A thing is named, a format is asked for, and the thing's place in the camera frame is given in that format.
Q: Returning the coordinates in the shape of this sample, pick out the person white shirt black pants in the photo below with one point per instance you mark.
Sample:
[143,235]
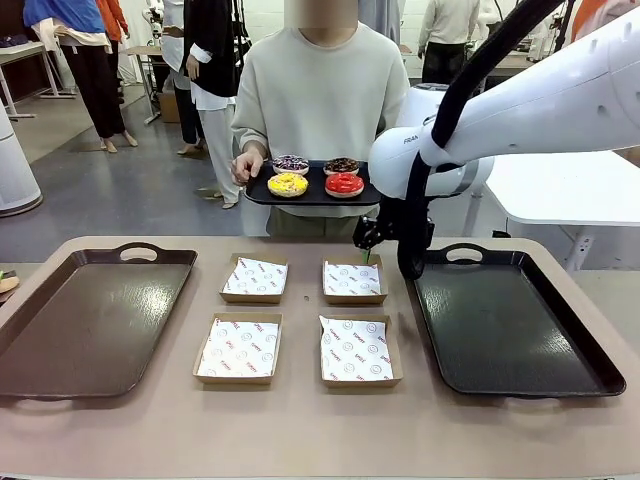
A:
[450,25]

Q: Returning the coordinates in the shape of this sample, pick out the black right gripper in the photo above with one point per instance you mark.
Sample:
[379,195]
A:
[380,230]

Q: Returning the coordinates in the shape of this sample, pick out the person in beige sweater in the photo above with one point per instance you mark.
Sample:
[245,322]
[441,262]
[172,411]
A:
[320,95]

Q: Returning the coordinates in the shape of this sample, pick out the large brown serving tray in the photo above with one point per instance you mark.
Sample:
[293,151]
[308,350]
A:
[95,325]

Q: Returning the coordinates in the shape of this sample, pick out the white cylindrical air purifier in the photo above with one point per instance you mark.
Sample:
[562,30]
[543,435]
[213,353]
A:
[15,165]

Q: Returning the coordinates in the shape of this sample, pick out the brown cardboard food box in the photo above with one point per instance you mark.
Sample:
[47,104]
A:
[362,384]
[235,380]
[250,298]
[355,300]

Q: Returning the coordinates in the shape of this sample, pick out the person's right hand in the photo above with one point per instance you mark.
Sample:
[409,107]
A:
[248,166]

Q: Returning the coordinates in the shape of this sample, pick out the purple sprinkled chocolate donut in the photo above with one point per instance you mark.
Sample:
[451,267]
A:
[290,164]

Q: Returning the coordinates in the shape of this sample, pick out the person's right forearm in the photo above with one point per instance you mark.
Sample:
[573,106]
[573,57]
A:
[248,131]

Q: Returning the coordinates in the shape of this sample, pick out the chocolate chip glazed donut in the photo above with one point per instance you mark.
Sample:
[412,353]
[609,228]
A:
[342,165]

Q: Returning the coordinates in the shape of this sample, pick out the large black serving tray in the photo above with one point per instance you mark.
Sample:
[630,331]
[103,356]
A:
[500,325]

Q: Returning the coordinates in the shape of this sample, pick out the figure in orange jacket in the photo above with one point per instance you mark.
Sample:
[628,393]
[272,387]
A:
[117,20]

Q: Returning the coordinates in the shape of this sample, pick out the beige background desk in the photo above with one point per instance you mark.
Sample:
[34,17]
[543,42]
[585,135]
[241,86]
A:
[142,50]

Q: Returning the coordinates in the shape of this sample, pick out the white printed paper liner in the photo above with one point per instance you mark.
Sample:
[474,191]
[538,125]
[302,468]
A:
[239,349]
[355,350]
[255,277]
[352,279]

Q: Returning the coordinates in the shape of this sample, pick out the white side table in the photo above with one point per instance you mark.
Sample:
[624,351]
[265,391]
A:
[560,185]

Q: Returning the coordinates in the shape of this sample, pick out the small white background robot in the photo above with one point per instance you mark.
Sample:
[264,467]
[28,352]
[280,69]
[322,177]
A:
[154,17]

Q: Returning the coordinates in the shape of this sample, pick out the yellow sprinkled donut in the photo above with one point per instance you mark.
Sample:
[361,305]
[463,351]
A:
[280,186]

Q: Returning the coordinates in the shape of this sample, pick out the cardboard box on floor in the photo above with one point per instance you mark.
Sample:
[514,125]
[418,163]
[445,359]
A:
[169,106]

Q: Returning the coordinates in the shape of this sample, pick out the orange hanging fabric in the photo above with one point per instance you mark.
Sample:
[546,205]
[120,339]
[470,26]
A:
[590,20]

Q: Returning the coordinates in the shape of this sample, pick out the grey hanging garment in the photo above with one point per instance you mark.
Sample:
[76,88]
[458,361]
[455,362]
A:
[385,20]

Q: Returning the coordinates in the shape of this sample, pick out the small black serving tray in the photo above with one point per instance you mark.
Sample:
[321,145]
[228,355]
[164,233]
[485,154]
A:
[315,200]

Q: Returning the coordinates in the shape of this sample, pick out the red glazed donut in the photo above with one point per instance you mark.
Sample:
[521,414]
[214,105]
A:
[336,186]

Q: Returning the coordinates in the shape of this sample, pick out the grey background desk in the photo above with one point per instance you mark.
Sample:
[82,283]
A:
[20,50]

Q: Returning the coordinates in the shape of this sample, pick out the tan dark-topped donut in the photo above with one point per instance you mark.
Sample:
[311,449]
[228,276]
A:
[9,284]

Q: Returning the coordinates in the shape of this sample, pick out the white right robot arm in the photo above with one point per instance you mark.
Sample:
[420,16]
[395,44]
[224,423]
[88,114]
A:
[550,100]

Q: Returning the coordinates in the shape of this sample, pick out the mannequin blue top black pants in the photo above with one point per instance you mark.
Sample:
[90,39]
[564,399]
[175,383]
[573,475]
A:
[95,90]

